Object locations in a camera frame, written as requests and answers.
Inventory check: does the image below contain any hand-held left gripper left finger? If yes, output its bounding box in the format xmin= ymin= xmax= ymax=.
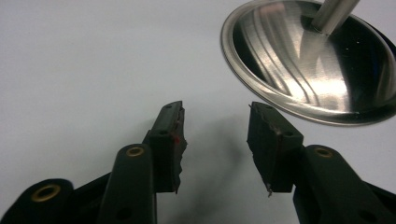
xmin=142 ymin=100 xmax=189 ymax=194

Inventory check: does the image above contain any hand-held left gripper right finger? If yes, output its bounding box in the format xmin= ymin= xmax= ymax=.
xmin=247 ymin=101 xmax=304 ymax=198

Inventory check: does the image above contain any steel utensil rack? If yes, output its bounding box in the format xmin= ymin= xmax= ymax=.
xmin=219 ymin=0 xmax=396 ymax=127

